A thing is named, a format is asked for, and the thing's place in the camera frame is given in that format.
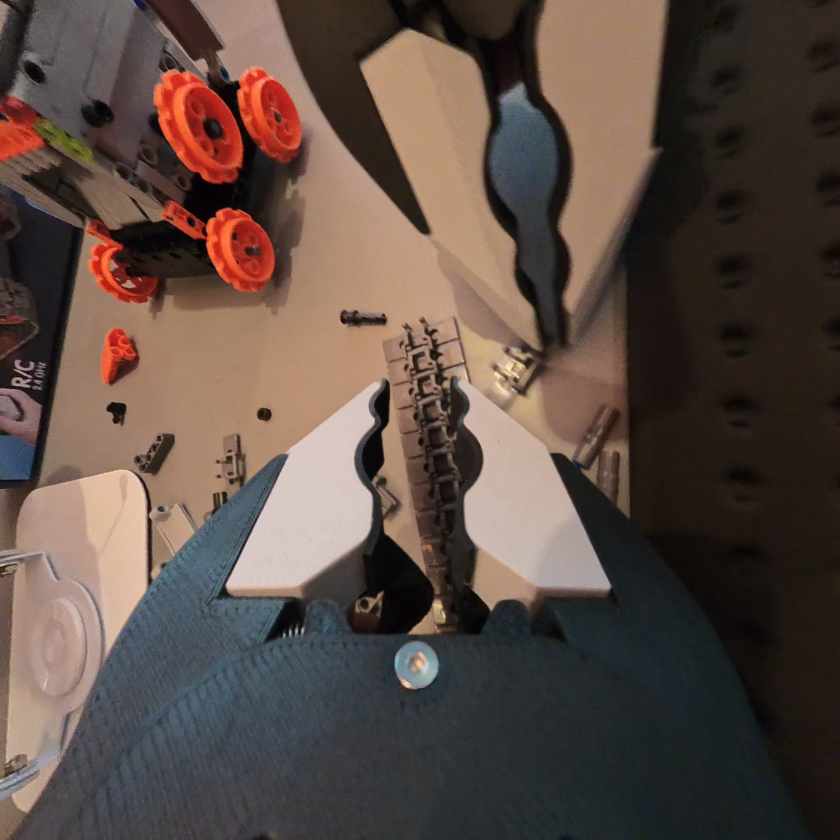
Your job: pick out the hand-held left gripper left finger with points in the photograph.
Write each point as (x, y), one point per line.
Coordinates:
(308, 525)

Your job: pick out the grey orange toy block vehicle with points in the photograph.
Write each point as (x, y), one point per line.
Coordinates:
(131, 131)

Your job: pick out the light grey curved panel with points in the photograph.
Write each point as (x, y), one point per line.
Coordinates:
(172, 531)

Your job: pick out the orange wedge block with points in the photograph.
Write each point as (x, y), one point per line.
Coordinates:
(117, 358)

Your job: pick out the dark grey angled beam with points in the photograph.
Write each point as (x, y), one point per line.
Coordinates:
(155, 453)

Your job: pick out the black perforated panel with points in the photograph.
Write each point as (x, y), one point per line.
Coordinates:
(735, 394)

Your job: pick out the black grey cross connector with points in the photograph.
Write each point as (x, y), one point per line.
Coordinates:
(220, 504)

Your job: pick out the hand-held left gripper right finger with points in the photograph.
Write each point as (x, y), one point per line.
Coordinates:
(531, 525)

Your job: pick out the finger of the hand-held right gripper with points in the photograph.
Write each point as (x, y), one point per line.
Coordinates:
(433, 131)
(610, 98)

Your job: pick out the blue printed toy box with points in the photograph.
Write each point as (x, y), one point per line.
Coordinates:
(33, 328)

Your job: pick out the black small clip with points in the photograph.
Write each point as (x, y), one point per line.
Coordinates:
(116, 412)

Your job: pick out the single grey track link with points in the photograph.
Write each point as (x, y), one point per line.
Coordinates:
(517, 371)
(231, 459)

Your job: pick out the small grey frame piece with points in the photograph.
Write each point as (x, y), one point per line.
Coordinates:
(388, 497)

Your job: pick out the grey tube connector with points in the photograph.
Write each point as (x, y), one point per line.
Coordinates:
(608, 476)
(596, 434)

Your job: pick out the white lamp base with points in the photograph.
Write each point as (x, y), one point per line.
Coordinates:
(79, 538)

